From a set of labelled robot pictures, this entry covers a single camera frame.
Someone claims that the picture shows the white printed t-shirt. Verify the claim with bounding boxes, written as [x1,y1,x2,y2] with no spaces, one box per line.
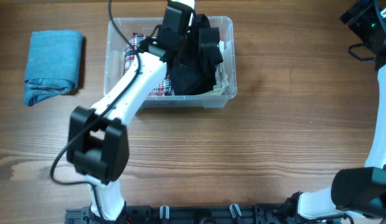
[213,40,229,95]

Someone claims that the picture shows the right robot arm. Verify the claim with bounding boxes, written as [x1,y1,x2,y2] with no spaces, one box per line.
[279,1,386,223]

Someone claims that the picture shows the black garment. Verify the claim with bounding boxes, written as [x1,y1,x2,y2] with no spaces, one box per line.
[167,14,223,95]

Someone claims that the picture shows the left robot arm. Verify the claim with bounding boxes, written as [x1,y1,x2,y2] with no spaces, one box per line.
[65,1,195,223]

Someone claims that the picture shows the clear plastic storage container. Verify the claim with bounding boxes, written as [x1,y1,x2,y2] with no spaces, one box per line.
[103,16,237,109]

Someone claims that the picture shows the cream cloth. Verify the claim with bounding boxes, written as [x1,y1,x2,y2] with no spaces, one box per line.
[199,89,224,96]

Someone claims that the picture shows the plaid shirt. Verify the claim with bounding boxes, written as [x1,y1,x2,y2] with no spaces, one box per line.
[122,32,175,96]

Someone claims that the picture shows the blue jeans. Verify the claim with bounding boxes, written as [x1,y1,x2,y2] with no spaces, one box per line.
[24,30,83,106]

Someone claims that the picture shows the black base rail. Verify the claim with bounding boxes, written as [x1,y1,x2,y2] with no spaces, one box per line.
[64,203,305,224]

